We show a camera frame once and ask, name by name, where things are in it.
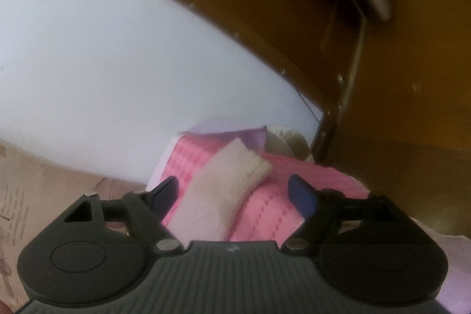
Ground white knitted small garment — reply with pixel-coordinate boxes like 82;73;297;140
162;135;272;246

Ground purple cloth piece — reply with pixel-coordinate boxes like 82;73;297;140
180;120;267;151

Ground beige leaf-patterned curtain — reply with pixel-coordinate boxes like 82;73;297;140
0;138;149;311

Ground pink checked bed sheet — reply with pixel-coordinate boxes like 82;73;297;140
147;135;368;244

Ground cream crumpled cloth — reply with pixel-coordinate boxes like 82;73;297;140
264;126;314;163

